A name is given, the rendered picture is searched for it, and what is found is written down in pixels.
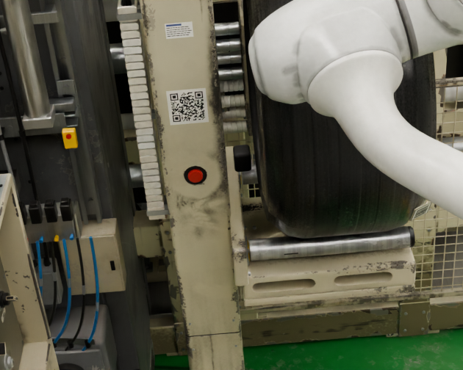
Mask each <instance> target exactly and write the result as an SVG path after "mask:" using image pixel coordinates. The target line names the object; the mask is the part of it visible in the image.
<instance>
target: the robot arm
mask: <svg viewBox="0 0 463 370"><path fill-rule="evenodd" d="M462 43H463V0H293V1H291V2H290V3H288V4H285V5H284V6H283V7H281V8H279V9H277V11H275V12H273V13H272V14H270V15H269V16H268V17H266V19H265V20H263V21H262V22H261V24H260V25H258V27H257V28H255V31H254V34H253V36H252V37H251V39H250V40H249V44H248V53H249V59H250V63H251V69H252V72H253V75H254V80H255V82H256V85H257V87H258V89H259V90H260V91H261V92H262V93H263V94H265V95H267V96H268V97H269V98H270V99H272V100H274V101H278V102H282V103H286V104H300V103H303V102H307V103H308V104H310V105H311V107H312V108H313V109H314V110H315V111H316V112H317V113H319V114H321V115H325V116H328V117H334V118H335V119H336V120H337V122H338V123H339V125H340V126H341V128H342V129H343V131H344V132H345V134H346V135H347V137H348V138H349V140H350V141H351V142H352V143H353V145H354V146H355V148H356V149H357V150H358V151H359V152H360V153H361V154H362V155H363V156H364V157H365V158H366V159H367V160H368V161H369V162H370V163H371V164H372V165H373V166H374V167H376V168H377V169H378V170H380V171H381V172H383V173H384V174H385V175H387V176H388V177H390V178H391V179H392V180H394V181H396V182H398V183H399V184H401V185H402V186H405V187H406V188H407V189H410V190H411V191H413V192H415V193H416V194H418V195H419V196H421V197H424V198H425V199H426V200H429V201H431V202H432V203H434V204H436V205H437V206H439V207H441V208H443V209H444V210H446V211H448V212H450V213H452V214H453V215H455V216H457V217H458V218H460V219H462V220H463V153H462V152H461V151H459V150H456V149H454V148H452V147H450V146H448V145H446V144H443V143H441V142H439V141H437V140H435V139H433V138H431V137H429V136H427V135H425V134H424V133H422V132H421V131H418V130H417V129H416V128H414V127H413V126H411V125H410V124H409V123H408V122H407V121H406V120H405V119H404V118H403V117H402V116H401V114H400V112H399V111H398V109H397V107H396V105H395V101H394V92H395V91H396V90H397V88H398V87H399V85H400V83H401V81H402V78H403V68H402V63H404V62H406V61H409V60H411V59H414V58H416V57H420V56H422V55H425V54H429V53H431V52H435V51H438V50H442V49H444V48H449V47H451V46H457V45H459V44H462Z"/></svg>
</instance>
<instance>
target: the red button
mask: <svg viewBox="0 0 463 370"><path fill-rule="evenodd" d="M188 178H189V180H190V181H192V182H193V183H197V182H199V181H201V180H202V178H203V173H202V172H201V171H200V170H198V169H193V170H191V171H189V173H188Z"/></svg>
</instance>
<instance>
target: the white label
mask: <svg viewBox="0 0 463 370"><path fill-rule="evenodd" d="M431 204H432V202H431V201H430V202H428V203H426V204H424V205H422V206H420V207H418V208H416V209H414V211H413V213H412V215H411V218H410V220H409V221H412V220H414V219H416V218H418V217H420V216H422V215H424V214H426V213H428V210H429V209H430V207H431Z"/></svg>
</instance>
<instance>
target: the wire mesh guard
mask: <svg viewBox="0 0 463 370"><path fill-rule="evenodd" d="M435 80H436V88H445V90H446V87H457V88H456V100H455V101H446V102H445V92H444V102H438V103H437V104H443V112H440V113H437V114H442V123H437V124H442V132H443V124H446V123H443V121H444V114H445V113H455V117H454V122H449V123H454V127H453V132H448V133H439V134H441V142H442V135H443V134H452V133H453V142H445V143H443V144H450V143H453V144H454V143H459V142H454V133H462V132H463V131H457V132H455V123H463V121H458V122H456V113H457V112H463V111H456V107H455V112H444V111H445V103H452V102H456V105H457V102H461V101H457V95H458V87H461V86H463V77H456V78H447V79H435ZM238 138H239V140H237V141H228V137H227V134H226V142H227V147H228V142H239V145H240V142H242V141H251V155H252V160H251V161H252V164H254V160H255V159H253V150H254V149H252V138H251V139H245V140H240V133H238ZM461 142H463V141H461ZM452 148H453V145H452ZM461 152H463V151H461ZM241 181H242V186H243V177H242V180H241ZM255 189H259V188H255V184H254V197H256V192H255ZM244 190H252V189H241V190H240V191H243V198H244ZM442 210H444V209H439V210H430V211H436V219H431V220H436V221H435V228H425V226H426V221H427V220H426V214H425V219H424V220H413V221H408V222H413V229H414V222H419V221H424V229H414V231H418V230H424V232H423V237H422V238H415V239H423V246H419V247H422V248H423V251H424V247H431V246H434V248H435V246H440V245H449V244H446V236H456V243H453V244H455V245H457V244H463V242H462V243H457V236H460V235H463V234H458V227H462V226H463V225H459V218H458V217H448V211H447V218H440V219H437V211H442ZM453 218H458V221H457V226H449V227H447V226H448V219H453ZM443 219H447V221H446V227H440V228H446V231H445V244H437V245H435V237H443V236H436V226H437V220H443ZM452 227H457V230H456V235H447V228H452ZM427 229H435V232H434V236H431V237H425V230H427ZM425 238H434V245H428V246H424V239H425ZM413 248H415V247H411V249H412V254H413ZM461 252H463V251H458V252H457V251H456V246H455V252H449V253H455V256H454V260H452V261H454V265H453V277H443V273H444V270H450V269H444V264H445V262H448V261H445V254H446V252H445V249H444V252H443V253H434V252H433V254H424V255H433V262H427V263H423V256H424V255H423V254H422V263H418V264H422V269H421V280H420V288H415V289H420V291H415V292H407V293H398V294H382V295H373V296H364V297H348V298H339V299H330V300H313V301H305V302H289V303H279V304H271V305H255V306H246V307H245V308H246V309H242V310H240V315H241V314H250V313H266V312H275V311H291V310H300V309H309V308H325V307H334V306H343V305H359V304H368V303H377V302H394V301H402V300H418V299H428V298H436V297H452V296H462V295H463V284H455V285H454V284H453V281H452V285H446V286H452V288H451V289H442V288H441V289H435V290H432V288H433V287H443V285H441V286H432V280H433V279H442V283H443V278H458V277H463V276H456V277H454V270H455V269H463V268H455V261H463V259H462V260H456V253H461ZM436 254H444V259H443V261H436V262H434V255H436ZM413 256H419V255H413ZM439 262H443V269H438V270H433V268H434V263H439ZM430 263H433V264H432V270H429V271H423V264H430ZM441 270H442V277H439V278H433V271H441ZM423 272H432V274H431V278H430V279H422V274H423ZM422 280H431V286H430V287H421V286H422ZM415 281H417V280H415ZM458 285H462V287H460V288H453V286H458ZM424 288H431V290H426V291H421V289H424Z"/></svg>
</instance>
